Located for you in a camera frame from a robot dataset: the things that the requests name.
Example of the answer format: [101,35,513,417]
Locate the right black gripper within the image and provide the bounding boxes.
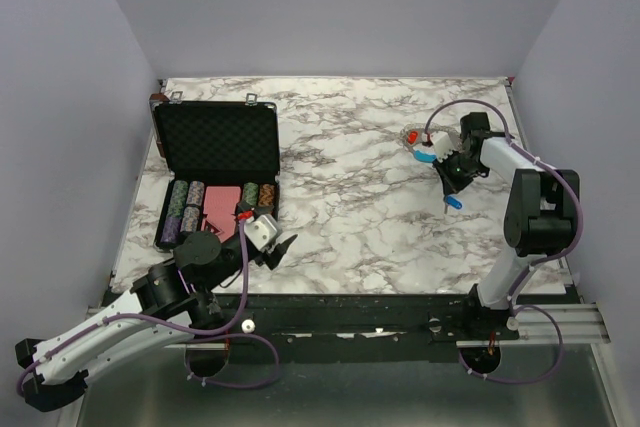
[432,148,485,196]

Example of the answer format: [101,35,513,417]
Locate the blue tagged key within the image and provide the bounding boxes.
[443,195,463,214]

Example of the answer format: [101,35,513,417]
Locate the grey blue spiral keyring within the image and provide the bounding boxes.
[401,124,450,163]

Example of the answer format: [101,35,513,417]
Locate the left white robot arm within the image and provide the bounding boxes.
[15,226,294,412]

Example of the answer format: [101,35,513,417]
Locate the orange poker chip stack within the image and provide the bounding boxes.
[258,184,276,208]

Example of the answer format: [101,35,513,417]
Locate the green poker chip stack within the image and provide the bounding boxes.
[241,182,260,206]

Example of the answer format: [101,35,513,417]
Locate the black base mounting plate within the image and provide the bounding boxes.
[99,289,526,366]

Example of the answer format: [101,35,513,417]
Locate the pink playing card deck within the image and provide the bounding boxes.
[200,186,241,242]

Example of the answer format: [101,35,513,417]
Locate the purple poker chip stack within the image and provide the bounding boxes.
[158,180,206,247]

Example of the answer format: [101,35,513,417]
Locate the black poker chip case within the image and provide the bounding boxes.
[149,94,280,252]

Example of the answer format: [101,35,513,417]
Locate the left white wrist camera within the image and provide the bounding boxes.
[243,214,282,252]

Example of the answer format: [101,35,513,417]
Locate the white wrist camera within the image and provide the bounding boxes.
[243,214,282,252]
[430,131,458,162]

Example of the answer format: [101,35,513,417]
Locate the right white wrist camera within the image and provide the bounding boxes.
[430,131,458,162]

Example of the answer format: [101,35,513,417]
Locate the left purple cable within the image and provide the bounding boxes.
[17,211,281,398]

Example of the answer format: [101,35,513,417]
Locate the purple cable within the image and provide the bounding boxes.
[424,99,584,386]
[17,211,281,398]

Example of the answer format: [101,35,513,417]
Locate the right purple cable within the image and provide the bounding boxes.
[424,99,584,386]

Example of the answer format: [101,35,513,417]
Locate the aluminium rail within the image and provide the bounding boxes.
[84,301,611,348]

